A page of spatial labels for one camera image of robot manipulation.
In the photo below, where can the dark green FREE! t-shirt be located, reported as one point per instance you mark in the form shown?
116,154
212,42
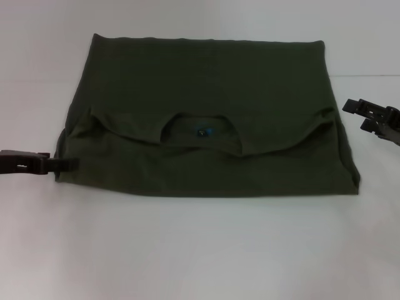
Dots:
200,93

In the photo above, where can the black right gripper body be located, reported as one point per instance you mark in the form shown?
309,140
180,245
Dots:
392,122

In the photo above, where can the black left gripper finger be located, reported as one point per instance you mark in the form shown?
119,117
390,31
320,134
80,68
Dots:
64,164

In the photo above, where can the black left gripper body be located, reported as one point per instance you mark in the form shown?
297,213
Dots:
22,162

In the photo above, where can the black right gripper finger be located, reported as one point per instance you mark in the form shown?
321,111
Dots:
373,128
364,107

